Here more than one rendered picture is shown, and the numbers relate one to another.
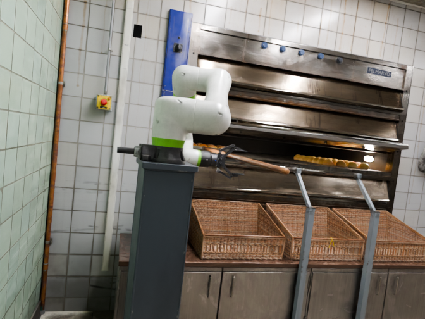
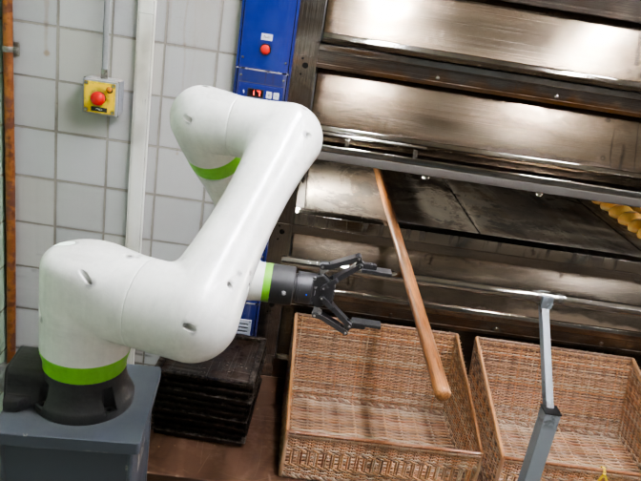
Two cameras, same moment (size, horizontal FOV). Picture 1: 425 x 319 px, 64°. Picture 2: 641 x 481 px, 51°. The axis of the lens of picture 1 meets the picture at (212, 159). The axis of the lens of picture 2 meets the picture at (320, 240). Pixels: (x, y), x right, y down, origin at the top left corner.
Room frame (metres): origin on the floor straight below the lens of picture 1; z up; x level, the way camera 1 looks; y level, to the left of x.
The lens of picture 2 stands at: (0.52, -0.32, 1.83)
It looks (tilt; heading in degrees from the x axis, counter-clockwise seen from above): 20 degrees down; 12
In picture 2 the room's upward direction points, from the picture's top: 9 degrees clockwise
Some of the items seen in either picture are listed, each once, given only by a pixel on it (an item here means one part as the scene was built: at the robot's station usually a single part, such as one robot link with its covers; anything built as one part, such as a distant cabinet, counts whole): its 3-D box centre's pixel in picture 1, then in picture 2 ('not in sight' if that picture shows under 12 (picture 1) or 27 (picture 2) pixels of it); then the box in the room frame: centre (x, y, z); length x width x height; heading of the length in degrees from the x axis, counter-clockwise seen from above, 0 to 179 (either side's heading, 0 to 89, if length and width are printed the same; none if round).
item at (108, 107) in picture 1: (104, 102); (103, 95); (2.26, 0.76, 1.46); 0.10 x 0.07 x 0.10; 105
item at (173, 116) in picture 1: (173, 121); (94, 307); (1.30, 0.16, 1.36); 0.16 x 0.13 x 0.19; 90
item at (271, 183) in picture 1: (295, 183); (557, 296); (2.69, -0.68, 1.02); 1.79 x 0.11 x 0.19; 105
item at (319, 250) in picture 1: (310, 230); (568, 422); (2.44, -0.78, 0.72); 0.56 x 0.49 x 0.28; 105
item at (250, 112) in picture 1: (303, 118); (604, 142); (2.69, -0.68, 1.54); 1.79 x 0.11 x 0.19; 105
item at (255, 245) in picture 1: (233, 227); (377, 397); (2.28, -0.19, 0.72); 0.56 x 0.49 x 0.28; 106
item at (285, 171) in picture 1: (233, 156); (396, 234); (2.42, -0.14, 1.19); 1.71 x 0.03 x 0.03; 15
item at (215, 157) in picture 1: (217, 160); (315, 289); (1.92, -0.03, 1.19); 0.09 x 0.07 x 0.08; 105
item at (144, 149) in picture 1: (152, 152); (47, 376); (1.28, 0.23, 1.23); 0.26 x 0.15 x 0.06; 109
